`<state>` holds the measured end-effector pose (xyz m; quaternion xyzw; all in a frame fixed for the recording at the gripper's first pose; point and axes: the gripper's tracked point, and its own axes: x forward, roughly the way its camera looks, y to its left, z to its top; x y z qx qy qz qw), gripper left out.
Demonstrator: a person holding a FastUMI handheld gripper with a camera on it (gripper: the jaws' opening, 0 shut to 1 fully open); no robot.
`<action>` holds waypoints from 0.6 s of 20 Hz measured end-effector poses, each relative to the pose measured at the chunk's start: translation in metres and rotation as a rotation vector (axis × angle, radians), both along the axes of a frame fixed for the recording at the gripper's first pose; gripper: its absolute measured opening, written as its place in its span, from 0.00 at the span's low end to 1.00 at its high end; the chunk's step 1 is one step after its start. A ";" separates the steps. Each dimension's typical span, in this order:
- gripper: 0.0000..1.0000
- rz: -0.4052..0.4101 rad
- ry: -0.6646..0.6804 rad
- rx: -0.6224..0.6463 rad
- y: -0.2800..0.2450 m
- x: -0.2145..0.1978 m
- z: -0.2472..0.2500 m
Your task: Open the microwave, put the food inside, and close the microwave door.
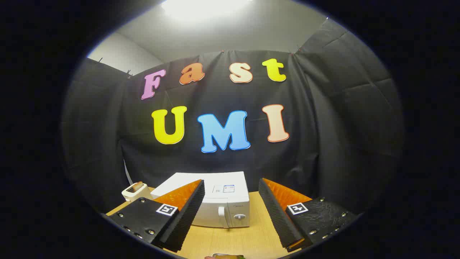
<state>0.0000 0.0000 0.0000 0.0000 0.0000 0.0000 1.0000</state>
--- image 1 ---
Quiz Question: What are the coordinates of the white toaster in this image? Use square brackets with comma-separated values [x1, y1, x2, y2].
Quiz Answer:
[121, 183, 153, 203]

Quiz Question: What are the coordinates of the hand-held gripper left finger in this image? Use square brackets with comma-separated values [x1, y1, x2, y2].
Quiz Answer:
[102, 179, 206, 253]

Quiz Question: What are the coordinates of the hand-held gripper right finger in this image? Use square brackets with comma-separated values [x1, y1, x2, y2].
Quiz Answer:
[258, 178, 360, 252]

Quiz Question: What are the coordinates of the white microwave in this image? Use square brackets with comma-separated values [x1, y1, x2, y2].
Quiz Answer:
[151, 172, 250, 228]

